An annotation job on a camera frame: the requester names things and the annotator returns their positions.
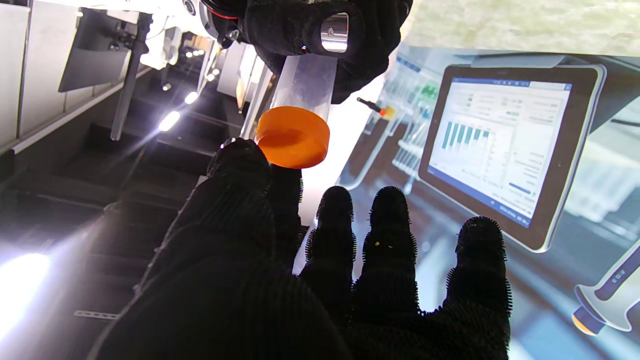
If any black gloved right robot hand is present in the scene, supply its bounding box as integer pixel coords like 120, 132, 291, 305
200, 0, 415, 105

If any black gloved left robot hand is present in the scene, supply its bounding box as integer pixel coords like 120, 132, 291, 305
87, 137, 514, 360

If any clear plastic test tube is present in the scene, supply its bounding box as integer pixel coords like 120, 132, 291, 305
269, 53, 339, 124

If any printed laboratory backdrop poster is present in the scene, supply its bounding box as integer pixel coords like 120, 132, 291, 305
292, 42, 640, 360

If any grey flat hanging panel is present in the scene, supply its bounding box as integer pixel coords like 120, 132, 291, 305
58, 7, 142, 94

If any grey metal post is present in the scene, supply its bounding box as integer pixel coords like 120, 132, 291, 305
109, 12, 154, 142

